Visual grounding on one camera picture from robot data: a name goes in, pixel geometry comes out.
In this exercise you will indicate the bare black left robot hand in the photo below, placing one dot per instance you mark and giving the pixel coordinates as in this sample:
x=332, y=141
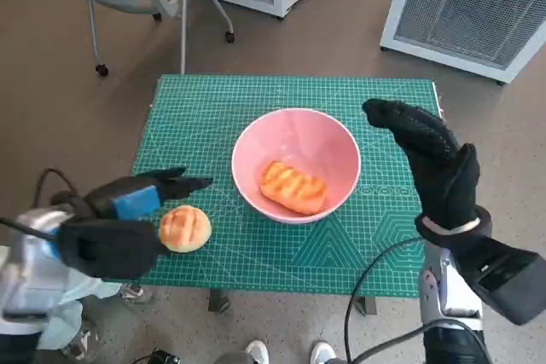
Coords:
x=128, y=198

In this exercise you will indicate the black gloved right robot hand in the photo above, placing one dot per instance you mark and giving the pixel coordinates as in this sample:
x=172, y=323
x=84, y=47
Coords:
x=443, y=176

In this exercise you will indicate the round toy bread bun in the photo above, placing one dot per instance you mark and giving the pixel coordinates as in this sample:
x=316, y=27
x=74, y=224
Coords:
x=185, y=229

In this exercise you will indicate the oblong grilled toy bread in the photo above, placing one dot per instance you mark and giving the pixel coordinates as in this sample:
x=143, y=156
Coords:
x=294, y=187

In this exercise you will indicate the pink bowl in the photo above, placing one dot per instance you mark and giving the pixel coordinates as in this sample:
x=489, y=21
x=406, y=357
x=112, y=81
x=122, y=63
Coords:
x=294, y=134

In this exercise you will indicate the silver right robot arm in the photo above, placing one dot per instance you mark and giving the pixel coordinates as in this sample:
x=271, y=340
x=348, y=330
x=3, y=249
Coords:
x=448, y=338

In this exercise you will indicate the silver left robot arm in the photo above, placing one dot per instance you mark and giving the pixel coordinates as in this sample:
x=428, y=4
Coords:
x=25, y=253

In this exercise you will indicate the green cutting mat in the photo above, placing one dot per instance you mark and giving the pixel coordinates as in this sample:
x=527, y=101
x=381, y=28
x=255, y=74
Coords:
x=256, y=253

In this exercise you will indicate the large white mesh cabinet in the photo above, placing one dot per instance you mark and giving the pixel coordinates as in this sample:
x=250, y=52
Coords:
x=460, y=19

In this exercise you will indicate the small black device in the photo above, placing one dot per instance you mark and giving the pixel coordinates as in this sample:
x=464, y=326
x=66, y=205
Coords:
x=162, y=357

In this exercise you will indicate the grey metal pole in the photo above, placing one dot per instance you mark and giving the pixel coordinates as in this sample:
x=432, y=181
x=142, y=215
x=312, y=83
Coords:
x=183, y=19

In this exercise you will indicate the white shoe-shaped foot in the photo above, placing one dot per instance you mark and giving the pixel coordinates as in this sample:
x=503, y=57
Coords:
x=258, y=351
x=323, y=351

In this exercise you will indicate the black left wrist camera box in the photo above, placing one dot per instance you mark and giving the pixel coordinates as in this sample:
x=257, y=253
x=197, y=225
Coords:
x=106, y=249

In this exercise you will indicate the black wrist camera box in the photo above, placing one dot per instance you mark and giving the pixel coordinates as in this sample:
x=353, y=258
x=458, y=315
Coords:
x=507, y=279
x=106, y=249

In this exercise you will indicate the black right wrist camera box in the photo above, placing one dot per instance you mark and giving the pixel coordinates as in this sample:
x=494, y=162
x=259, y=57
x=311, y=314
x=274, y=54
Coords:
x=507, y=279

